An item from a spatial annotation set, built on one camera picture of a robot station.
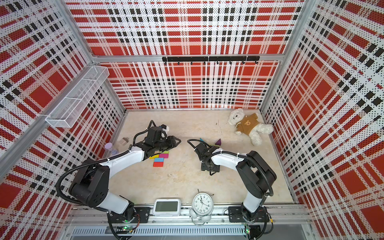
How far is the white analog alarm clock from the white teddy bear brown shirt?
1.56 ft

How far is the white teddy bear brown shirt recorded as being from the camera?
1.00 metres

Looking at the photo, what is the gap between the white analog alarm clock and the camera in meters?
0.72
